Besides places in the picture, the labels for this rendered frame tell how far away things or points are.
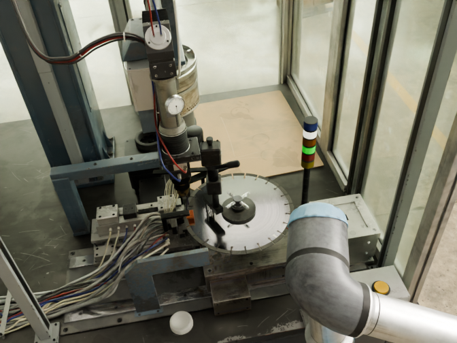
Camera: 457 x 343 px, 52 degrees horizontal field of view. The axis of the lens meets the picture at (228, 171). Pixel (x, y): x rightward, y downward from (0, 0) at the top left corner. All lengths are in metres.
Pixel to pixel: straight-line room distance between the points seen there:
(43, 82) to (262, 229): 0.89
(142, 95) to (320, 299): 0.70
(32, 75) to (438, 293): 2.07
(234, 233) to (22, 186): 1.02
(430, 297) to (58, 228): 1.77
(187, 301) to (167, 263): 0.22
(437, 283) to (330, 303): 1.84
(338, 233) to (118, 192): 1.21
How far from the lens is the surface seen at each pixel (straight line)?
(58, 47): 1.72
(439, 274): 2.69
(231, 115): 2.26
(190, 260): 1.38
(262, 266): 1.50
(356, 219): 1.59
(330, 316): 0.85
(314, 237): 0.88
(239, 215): 1.49
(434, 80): 1.14
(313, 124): 1.52
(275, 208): 1.52
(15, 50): 1.75
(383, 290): 1.42
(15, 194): 2.11
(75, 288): 1.65
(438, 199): 1.25
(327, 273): 0.84
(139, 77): 1.23
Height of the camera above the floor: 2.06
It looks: 42 degrees down
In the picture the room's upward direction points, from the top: 4 degrees counter-clockwise
